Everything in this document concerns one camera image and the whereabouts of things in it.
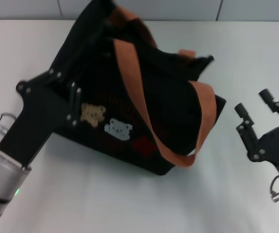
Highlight black food bag orange handles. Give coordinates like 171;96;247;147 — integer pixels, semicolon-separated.
48;0;227;176

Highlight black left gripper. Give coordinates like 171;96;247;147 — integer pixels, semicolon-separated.
0;68;82;168

